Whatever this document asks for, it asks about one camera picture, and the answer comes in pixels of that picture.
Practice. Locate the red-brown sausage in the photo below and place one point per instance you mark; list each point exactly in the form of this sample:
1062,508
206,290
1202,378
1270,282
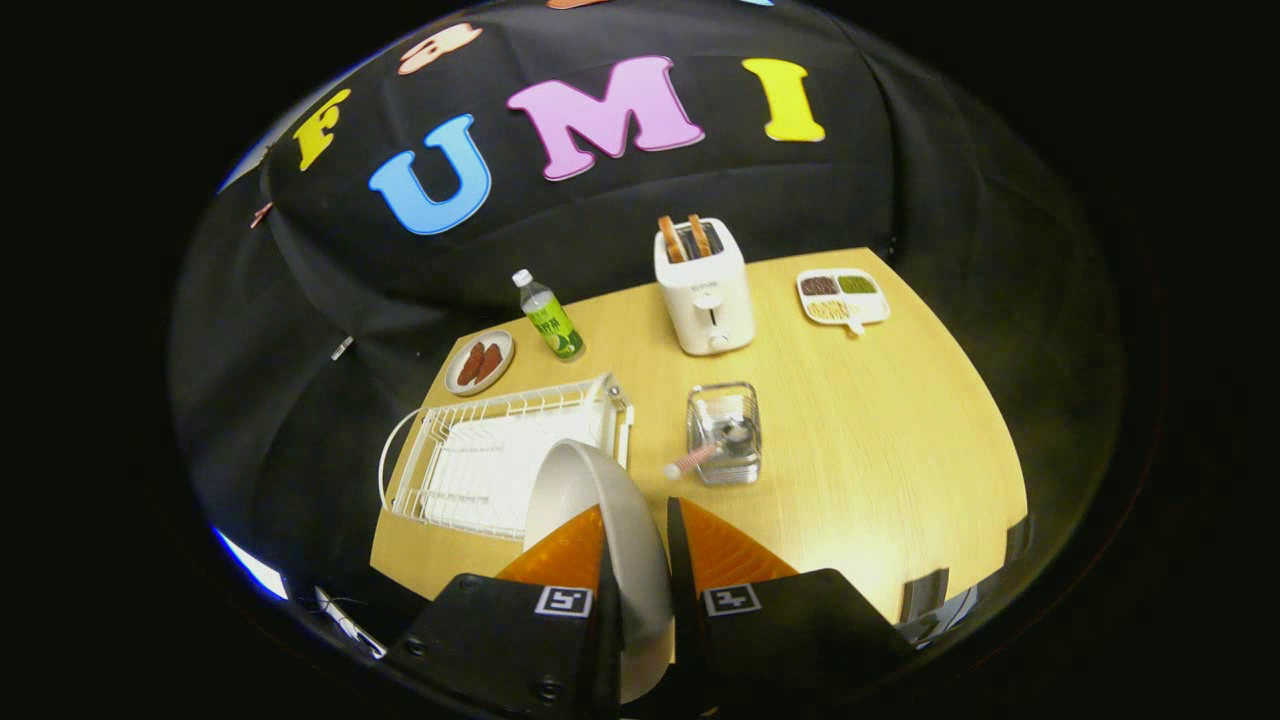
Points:
470,364
490,362

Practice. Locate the white divided grain dish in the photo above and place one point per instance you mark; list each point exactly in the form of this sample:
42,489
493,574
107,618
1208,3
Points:
845,300

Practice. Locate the silver clip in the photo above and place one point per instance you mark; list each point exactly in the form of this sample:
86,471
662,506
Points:
342,348

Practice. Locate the green label drink bottle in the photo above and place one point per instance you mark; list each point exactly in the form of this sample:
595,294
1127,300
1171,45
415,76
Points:
553,325

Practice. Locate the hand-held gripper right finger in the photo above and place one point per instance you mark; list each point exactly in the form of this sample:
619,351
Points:
683,620

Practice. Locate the red-brown clip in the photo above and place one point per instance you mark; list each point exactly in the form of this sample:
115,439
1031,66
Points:
261,215

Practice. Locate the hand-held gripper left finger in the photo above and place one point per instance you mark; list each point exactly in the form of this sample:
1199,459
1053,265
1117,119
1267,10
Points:
500,640

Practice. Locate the brown toast slice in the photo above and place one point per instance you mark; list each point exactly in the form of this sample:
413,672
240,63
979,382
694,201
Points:
700,236
672,240

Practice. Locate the white toaster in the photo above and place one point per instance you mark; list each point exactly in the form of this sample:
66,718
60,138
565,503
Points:
710,300

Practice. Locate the black backdrop cloth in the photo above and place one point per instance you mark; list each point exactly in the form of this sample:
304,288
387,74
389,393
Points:
800,190

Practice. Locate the small round sausage dish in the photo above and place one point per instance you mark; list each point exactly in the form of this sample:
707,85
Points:
455,378

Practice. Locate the white plate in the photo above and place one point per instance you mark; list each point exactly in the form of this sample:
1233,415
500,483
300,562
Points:
600,480

